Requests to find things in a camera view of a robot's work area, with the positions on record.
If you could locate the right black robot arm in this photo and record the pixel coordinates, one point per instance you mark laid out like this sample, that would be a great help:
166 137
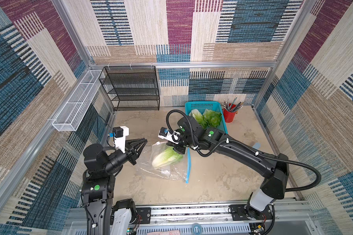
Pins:
184 132

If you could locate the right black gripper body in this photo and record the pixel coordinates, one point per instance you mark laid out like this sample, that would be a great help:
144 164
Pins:
179 147

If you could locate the chinese cabbage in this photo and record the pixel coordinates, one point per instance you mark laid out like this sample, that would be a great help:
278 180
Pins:
212 118
197 115

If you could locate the red pen cup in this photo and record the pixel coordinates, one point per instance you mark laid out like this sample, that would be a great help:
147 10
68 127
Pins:
229 113

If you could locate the pink calculator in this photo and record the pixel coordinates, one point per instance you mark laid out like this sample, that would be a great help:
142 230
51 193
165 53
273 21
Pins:
172 232

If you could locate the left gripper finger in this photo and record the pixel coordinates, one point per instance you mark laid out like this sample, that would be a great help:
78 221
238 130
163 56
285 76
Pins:
136 142
139 149

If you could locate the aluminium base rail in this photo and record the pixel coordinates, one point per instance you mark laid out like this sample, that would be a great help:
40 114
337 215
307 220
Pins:
284 217

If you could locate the teal plastic basket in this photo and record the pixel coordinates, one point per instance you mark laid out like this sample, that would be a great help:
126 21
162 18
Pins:
202 105

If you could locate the white wire mesh tray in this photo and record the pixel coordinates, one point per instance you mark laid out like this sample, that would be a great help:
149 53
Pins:
72 113

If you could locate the blue-zip clear bag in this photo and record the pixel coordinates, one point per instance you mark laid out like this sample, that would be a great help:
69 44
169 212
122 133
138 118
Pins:
176 171

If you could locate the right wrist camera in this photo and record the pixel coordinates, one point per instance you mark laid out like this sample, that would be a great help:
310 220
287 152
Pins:
166 134

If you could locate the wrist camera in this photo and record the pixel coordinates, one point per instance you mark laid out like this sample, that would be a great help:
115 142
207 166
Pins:
166 134
119 135

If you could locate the black wire shelf rack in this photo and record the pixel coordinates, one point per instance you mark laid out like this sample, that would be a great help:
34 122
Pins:
131 88

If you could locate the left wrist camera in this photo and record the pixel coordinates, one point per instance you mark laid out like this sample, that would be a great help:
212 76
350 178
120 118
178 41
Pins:
119 135

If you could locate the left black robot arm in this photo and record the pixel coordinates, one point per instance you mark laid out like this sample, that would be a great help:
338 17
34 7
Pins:
103 165

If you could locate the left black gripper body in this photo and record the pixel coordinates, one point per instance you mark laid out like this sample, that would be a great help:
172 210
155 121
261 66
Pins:
128 151

